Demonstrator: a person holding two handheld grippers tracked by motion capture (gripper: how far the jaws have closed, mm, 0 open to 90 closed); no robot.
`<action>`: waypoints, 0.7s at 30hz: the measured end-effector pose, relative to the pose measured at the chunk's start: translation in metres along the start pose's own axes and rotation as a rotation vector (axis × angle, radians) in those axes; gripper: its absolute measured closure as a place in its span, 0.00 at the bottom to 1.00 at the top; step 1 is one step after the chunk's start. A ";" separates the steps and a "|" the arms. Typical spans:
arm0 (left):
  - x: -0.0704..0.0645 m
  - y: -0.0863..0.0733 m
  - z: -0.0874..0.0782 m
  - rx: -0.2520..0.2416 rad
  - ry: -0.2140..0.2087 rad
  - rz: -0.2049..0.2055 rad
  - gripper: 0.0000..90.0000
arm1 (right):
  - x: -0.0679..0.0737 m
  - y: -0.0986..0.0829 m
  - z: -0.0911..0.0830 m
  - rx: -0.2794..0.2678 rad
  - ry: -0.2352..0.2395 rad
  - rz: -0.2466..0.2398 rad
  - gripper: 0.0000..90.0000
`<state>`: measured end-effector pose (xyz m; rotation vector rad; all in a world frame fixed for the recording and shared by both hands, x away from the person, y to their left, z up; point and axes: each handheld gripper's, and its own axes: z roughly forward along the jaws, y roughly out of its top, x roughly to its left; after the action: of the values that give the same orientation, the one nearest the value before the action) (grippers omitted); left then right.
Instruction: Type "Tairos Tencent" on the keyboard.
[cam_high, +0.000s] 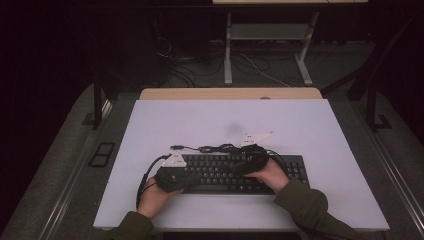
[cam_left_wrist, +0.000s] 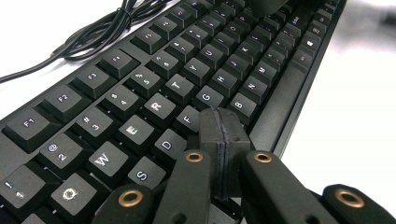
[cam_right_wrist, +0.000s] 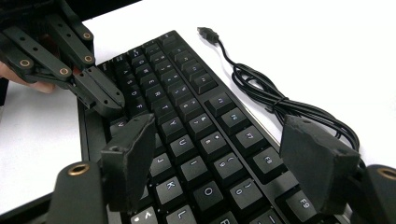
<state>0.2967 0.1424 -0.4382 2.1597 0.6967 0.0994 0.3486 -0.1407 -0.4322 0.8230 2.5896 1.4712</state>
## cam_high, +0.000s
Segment black floor socket frame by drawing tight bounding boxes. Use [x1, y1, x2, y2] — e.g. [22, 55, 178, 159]
[87, 141, 117, 169]

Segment black metal stand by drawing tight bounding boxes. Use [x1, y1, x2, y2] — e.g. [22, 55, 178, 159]
[320, 12, 424, 133]
[92, 75, 118, 131]

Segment person's right hand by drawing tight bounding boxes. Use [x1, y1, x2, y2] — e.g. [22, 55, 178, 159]
[244, 157, 291, 195]

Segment person's left hand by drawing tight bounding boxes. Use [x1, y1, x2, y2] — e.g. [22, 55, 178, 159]
[136, 180, 183, 221]

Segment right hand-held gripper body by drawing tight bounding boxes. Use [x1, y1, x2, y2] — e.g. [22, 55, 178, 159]
[237, 131, 275, 175]

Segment black keyboard cable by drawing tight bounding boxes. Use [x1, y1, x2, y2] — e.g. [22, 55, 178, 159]
[169, 143, 249, 156]

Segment white floor cable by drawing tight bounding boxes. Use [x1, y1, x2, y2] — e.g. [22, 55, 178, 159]
[239, 52, 292, 89]

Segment aluminium floor rail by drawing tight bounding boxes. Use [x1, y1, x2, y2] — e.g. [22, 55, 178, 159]
[37, 99, 114, 240]
[352, 99, 424, 232]

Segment black floor cables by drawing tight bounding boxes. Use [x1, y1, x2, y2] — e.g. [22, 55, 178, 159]
[154, 35, 293, 89]

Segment white table board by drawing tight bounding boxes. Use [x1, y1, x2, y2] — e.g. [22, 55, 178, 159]
[92, 98, 391, 232]

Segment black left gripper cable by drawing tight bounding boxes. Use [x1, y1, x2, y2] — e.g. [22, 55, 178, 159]
[135, 153, 172, 210]

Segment black computer keyboard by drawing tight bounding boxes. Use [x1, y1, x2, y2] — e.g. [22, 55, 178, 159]
[179, 153, 310, 197]

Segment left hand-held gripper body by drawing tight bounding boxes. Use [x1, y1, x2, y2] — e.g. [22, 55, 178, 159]
[154, 151, 188, 194]

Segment white metal desk frame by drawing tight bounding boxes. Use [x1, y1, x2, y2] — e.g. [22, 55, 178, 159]
[212, 0, 370, 87]

